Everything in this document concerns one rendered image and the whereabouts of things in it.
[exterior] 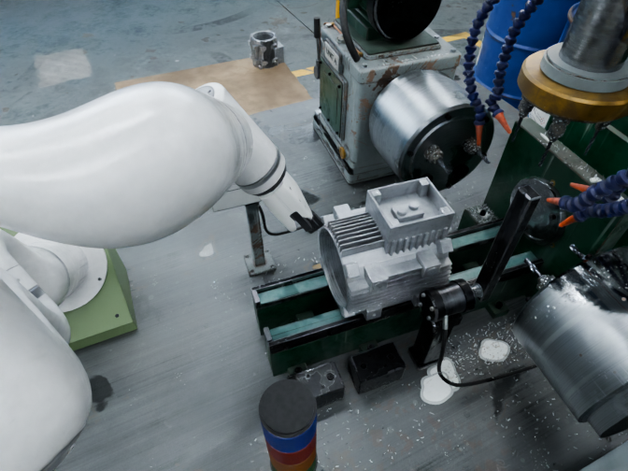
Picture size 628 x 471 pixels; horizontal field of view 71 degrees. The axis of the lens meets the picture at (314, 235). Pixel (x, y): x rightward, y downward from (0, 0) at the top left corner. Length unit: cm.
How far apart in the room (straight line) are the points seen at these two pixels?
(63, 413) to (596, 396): 66
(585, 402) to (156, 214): 66
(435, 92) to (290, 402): 77
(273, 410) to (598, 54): 65
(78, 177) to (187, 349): 81
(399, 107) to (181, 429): 82
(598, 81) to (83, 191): 70
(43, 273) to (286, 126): 101
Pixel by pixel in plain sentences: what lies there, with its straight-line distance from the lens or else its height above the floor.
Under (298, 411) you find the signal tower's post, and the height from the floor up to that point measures 122.
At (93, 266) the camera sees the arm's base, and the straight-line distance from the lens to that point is 102.
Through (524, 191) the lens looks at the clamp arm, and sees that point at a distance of 69.
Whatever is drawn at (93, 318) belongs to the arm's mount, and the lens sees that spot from 105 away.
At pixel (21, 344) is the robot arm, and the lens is 28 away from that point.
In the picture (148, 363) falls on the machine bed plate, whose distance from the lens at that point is 103.
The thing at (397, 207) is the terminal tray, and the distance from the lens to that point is 79.
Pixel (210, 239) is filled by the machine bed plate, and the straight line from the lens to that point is 120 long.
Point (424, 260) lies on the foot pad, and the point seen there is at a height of 107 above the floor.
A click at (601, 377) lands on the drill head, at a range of 74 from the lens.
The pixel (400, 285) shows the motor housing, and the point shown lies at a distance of 80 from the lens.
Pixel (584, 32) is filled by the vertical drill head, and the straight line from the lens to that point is 78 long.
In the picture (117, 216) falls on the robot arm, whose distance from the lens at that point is 24.
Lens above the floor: 167
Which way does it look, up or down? 47 degrees down
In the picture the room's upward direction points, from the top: straight up
